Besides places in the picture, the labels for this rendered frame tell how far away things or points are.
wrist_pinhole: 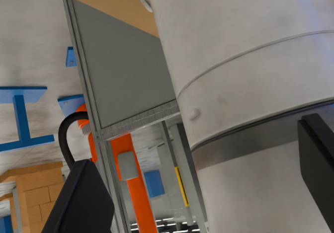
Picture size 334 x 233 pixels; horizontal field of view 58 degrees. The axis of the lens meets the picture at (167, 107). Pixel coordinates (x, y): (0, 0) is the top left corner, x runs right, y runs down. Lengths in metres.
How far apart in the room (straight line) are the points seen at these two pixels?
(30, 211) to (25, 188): 0.52
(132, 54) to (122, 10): 0.68
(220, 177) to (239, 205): 0.02
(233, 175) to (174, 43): 0.09
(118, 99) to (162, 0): 0.85
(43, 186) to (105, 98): 6.66
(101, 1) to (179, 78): 0.18
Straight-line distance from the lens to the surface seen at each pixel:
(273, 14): 0.17
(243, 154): 0.16
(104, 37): 1.13
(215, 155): 0.17
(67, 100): 3.51
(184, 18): 0.19
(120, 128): 1.03
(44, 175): 7.71
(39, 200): 7.61
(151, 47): 1.01
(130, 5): 0.36
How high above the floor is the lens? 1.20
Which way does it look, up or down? 14 degrees down
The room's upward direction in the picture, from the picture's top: 164 degrees clockwise
